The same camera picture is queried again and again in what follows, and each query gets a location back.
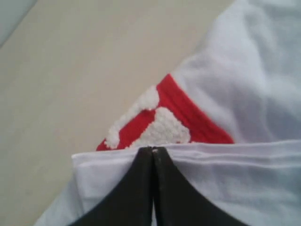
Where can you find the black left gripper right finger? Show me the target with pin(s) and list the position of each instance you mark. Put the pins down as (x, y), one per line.
(177, 202)

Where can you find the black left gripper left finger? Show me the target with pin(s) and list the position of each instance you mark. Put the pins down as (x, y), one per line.
(130, 201)

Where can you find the white t-shirt red lettering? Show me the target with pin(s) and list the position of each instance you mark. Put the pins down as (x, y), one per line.
(229, 116)

